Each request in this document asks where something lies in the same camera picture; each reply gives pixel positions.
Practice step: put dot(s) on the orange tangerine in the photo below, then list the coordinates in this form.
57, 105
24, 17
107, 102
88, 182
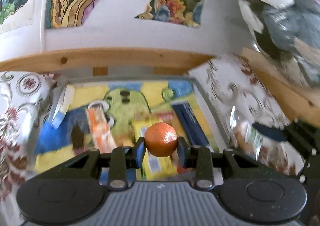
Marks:
161, 140

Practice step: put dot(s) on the clear bag of clothes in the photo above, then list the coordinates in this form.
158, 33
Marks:
286, 32

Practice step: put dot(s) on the packaged round biscuit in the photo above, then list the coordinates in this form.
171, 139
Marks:
245, 138

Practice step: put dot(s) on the wooden bed frame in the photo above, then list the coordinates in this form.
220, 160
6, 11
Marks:
294, 101

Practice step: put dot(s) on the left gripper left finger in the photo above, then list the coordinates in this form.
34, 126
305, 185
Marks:
120, 160

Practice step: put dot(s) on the blue plastic wrapper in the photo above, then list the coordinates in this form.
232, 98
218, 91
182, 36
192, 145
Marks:
52, 139

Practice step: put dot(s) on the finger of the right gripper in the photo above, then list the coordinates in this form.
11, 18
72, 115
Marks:
273, 133

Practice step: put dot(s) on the orange white snack pack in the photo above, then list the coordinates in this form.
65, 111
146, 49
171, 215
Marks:
100, 129

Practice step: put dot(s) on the yellow snack box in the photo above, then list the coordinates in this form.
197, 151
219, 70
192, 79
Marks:
153, 168

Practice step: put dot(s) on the grey tray with painted bottom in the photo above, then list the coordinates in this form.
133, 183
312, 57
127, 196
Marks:
123, 102

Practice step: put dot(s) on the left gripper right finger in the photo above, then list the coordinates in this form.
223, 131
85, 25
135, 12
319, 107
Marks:
202, 160

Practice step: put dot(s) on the dark blue snack packet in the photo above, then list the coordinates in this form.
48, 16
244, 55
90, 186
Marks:
190, 124

